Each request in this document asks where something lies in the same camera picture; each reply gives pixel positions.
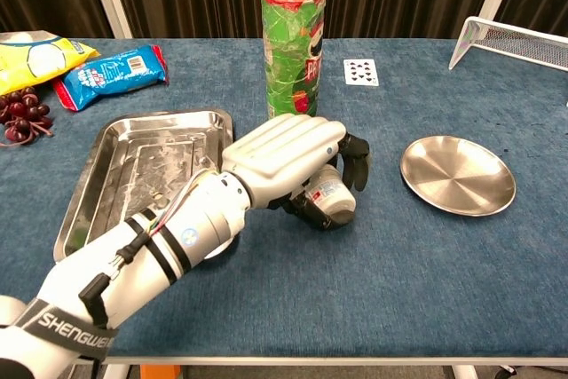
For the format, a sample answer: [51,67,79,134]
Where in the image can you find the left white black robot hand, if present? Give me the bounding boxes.
[220,113,372,232]

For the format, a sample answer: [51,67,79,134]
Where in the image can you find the small white cup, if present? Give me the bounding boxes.
[304,163,358,225]

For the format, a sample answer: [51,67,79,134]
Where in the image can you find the red-capped green bottle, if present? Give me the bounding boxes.
[259,0,328,121]

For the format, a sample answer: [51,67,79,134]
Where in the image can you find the playing card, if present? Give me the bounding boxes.
[343,58,381,87]

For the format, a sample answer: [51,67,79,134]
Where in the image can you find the rectangular steel tray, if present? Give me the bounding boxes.
[52,107,235,263]

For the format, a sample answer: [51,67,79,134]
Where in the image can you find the round steel plate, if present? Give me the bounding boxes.
[399,134,517,217]

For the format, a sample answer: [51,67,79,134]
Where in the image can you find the blue snack bag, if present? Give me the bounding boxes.
[52,44,170,113]

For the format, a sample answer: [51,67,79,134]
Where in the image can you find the white mesh metal shelf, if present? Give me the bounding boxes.
[448,15,568,73]

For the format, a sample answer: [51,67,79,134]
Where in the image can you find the yellow snack bag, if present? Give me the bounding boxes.
[0,30,101,96]

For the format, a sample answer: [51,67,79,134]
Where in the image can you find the dark red grape bunch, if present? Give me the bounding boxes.
[0,85,55,147]

